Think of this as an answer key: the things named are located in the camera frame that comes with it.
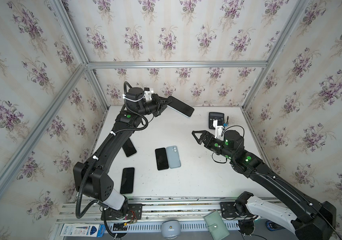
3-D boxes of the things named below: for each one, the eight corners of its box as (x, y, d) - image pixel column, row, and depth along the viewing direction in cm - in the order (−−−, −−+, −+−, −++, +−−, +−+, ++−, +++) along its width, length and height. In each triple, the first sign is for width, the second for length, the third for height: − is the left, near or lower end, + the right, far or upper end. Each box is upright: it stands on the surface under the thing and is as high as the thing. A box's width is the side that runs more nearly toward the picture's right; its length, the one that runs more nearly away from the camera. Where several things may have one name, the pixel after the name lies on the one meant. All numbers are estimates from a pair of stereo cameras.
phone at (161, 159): (157, 170, 89) (157, 169, 87) (155, 150, 98) (154, 148, 96) (169, 168, 90) (169, 167, 88) (165, 149, 99) (165, 147, 97)
